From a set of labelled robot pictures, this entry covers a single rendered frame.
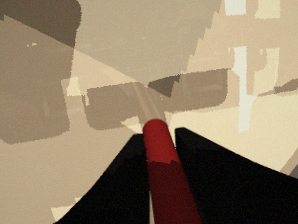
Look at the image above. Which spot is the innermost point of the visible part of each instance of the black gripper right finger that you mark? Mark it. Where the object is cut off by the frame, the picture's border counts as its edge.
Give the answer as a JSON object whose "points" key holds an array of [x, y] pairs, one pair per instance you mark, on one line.
{"points": [[231, 189]]}

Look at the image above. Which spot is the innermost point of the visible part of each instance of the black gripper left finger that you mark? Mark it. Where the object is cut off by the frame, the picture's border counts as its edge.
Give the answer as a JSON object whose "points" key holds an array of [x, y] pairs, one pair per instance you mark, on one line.
{"points": [[121, 195]]}

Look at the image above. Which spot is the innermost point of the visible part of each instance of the red peg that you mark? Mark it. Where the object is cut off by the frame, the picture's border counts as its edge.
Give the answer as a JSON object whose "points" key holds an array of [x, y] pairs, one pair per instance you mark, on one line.
{"points": [[171, 198]]}

